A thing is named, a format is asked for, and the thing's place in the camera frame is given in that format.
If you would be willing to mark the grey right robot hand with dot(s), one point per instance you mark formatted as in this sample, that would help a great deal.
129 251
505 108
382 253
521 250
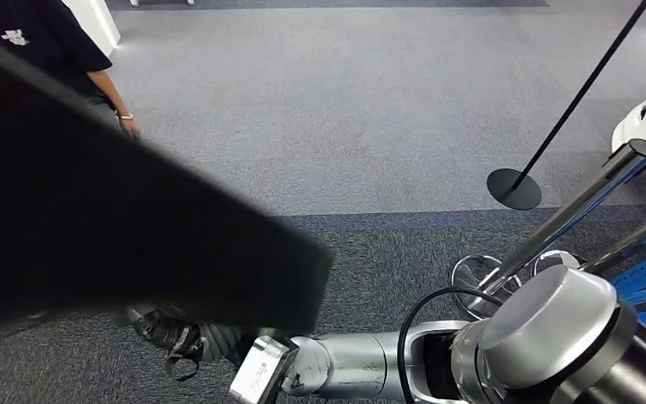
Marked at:
156 329

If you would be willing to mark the person's left hand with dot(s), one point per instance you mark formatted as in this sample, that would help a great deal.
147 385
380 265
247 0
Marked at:
129 128

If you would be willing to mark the black plastic car part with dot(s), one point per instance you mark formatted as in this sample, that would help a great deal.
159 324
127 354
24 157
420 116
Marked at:
105 223

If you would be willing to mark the person's left forearm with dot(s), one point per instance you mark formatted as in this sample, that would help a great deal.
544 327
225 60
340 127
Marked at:
108 92

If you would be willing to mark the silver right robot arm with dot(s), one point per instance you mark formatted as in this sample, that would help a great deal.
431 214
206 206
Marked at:
356 362

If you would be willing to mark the white lit pillar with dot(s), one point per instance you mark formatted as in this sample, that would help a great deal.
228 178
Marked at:
97 22

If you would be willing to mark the person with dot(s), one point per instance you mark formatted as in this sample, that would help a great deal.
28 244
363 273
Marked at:
33 39

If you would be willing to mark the black stanchion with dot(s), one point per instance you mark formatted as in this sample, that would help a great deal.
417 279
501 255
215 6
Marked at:
515 189

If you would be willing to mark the chrome stanchion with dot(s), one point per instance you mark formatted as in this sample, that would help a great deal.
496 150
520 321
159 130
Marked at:
551 223
635 234

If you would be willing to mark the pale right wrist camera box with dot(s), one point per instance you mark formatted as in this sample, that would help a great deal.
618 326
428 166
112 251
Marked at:
259 371

